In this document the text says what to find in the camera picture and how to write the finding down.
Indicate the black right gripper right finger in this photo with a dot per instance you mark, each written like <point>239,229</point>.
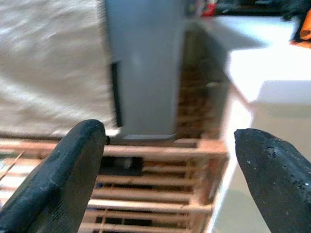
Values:
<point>279,184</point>

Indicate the red packet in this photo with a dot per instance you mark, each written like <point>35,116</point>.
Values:
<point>209,8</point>

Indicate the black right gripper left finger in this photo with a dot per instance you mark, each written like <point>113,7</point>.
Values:
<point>60,179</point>

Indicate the wooden slatted rack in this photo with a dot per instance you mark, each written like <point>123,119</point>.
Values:
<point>155,189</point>

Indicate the white counter unit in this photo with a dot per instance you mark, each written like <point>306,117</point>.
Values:
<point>267,72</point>

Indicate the orange and black object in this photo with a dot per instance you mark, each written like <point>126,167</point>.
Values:
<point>305,31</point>

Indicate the grey tall cabinet panel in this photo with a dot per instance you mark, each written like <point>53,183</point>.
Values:
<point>145,68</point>

